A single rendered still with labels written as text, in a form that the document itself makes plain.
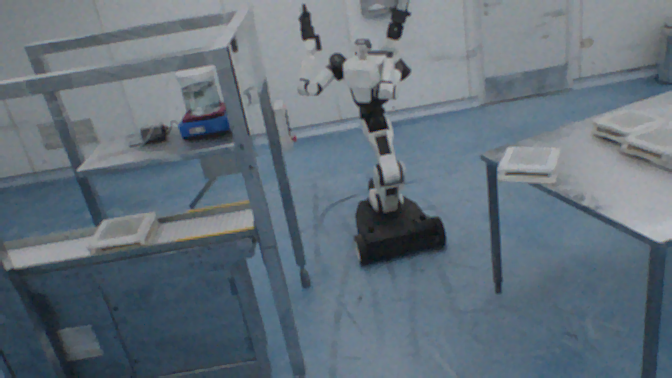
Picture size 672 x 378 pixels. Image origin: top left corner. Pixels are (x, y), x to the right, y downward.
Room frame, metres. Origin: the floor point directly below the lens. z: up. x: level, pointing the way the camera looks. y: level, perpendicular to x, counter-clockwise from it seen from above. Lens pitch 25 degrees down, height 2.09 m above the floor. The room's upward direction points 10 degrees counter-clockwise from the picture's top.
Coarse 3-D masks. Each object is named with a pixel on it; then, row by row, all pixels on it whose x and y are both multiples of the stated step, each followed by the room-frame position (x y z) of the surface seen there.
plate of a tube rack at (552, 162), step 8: (552, 152) 2.48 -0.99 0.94; (560, 152) 2.50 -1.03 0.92; (504, 160) 2.49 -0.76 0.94; (536, 160) 2.43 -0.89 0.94; (544, 160) 2.41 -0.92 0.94; (552, 160) 2.40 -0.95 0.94; (504, 168) 2.41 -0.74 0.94; (512, 168) 2.39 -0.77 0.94; (520, 168) 2.38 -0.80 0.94; (528, 168) 2.36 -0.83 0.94; (536, 168) 2.35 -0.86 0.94; (544, 168) 2.34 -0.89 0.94; (552, 168) 2.32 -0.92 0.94
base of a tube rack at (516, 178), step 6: (558, 162) 2.46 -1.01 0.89; (558, 168) 2.43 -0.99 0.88; (510, 174) 2.43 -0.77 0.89; (516, 174) 2.41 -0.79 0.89; (522, 174) 2.40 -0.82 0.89; (528, 174) 2.39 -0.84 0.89; (534, 174) 2.38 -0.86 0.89; (498, 180) 2.42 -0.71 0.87; (504, 180) 2.41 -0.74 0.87; (510, 180) 2.40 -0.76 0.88; (516, 180) 2.39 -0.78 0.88; (522, 180) 2.37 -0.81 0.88; (528, 180) 2.36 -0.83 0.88; (534, 180) 2.35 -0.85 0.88; (540, 180) 2.34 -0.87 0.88; (546, 180) 2.32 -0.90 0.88; (552, 180) 2.31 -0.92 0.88
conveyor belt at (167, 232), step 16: (176, 224) 2.47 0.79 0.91; (192, 224) 2.44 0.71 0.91; (208, 224) 2.41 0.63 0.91; (224, 224) 2.38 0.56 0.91; (240, 224) 2.36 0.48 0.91; (80, 240) 2.48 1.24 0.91; (160, 240) 2.34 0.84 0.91; (224, 240) 2.24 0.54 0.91; (256, 240) 2.24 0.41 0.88; (16, 256) 2.43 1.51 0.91; (32, 256) 2.40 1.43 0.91; (48, 256) 2.38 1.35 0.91; (64, 256) 2.35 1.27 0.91
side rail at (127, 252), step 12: (192, 240) 2.23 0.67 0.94; (204, 240) 2.23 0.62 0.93; (216, 240) 2.23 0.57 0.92; (108, 252) 2.24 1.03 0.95; (120, 252) 2.24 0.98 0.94; (132, 252) 2.23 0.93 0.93; (144, 252) 2.23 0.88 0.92; (36, 264) 2.25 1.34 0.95; (48, 264) 2.24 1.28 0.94; (60, 264) 2.24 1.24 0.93; (72, 264) 2.24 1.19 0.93
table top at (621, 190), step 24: (528, 144) 2.79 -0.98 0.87; (552, 144) 2.73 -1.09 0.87; (576, 144) 2.68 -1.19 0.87; (600, 144) 2.63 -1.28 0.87; (576, 168) 2.42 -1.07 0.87; (600, 168) 2.38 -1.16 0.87; (624, 168) 2.34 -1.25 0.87; (648, 168) 2.30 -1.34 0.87; (552, 192) 2.26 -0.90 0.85; (576, 192) 2.20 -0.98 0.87; (600, 192) 2.17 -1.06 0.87; (624, 192) 2.13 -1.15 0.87; (648, 192) 2.10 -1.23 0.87; (600, 216) 2.00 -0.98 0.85; (624, 216) 1.95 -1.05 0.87; (648, 216) 1.92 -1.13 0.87; (648, 240) 1.79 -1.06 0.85
